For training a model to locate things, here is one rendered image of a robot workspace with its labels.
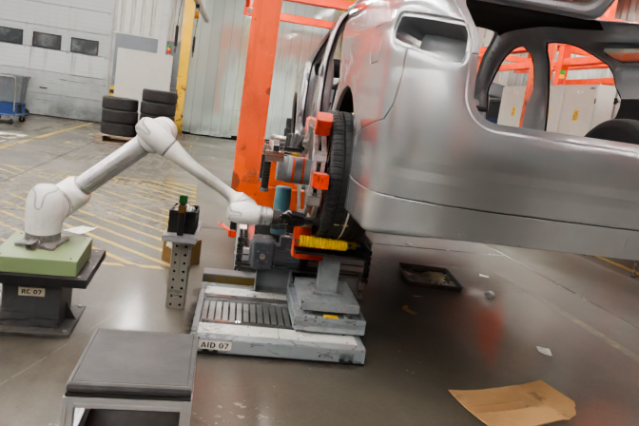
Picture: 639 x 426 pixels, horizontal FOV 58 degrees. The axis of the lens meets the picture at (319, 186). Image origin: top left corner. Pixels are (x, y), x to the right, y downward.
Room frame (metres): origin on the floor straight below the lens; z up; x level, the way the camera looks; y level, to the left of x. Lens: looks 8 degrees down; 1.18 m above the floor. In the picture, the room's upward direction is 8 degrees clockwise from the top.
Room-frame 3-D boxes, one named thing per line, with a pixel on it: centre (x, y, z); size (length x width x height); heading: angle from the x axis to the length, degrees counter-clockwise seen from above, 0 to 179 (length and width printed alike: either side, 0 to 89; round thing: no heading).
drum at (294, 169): (2.92, 0.13, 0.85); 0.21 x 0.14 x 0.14; 99
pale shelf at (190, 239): (2.99, 0.69, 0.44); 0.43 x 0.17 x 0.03; 9
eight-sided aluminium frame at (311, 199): (2.94, 0.06, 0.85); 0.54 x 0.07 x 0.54; 9
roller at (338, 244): (2.83, -0.06, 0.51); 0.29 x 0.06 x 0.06; 99
